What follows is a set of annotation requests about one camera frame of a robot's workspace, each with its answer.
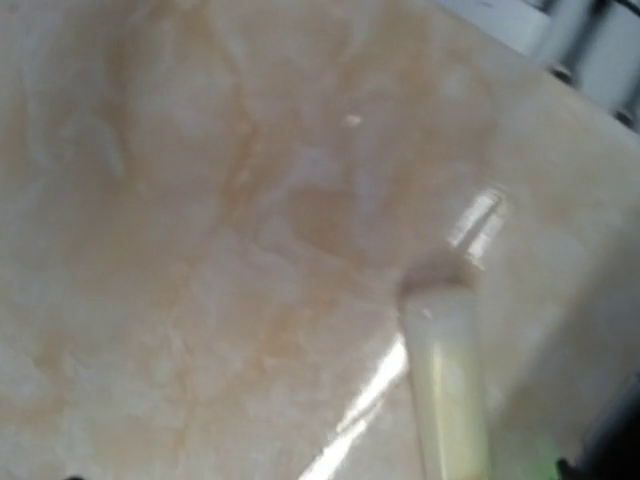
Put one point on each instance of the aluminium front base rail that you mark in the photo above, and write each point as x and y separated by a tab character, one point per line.
591	46

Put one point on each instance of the yellow highlighter marker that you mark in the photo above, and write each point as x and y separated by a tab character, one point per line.
447	382

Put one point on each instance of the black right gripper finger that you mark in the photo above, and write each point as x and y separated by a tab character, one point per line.
566	471

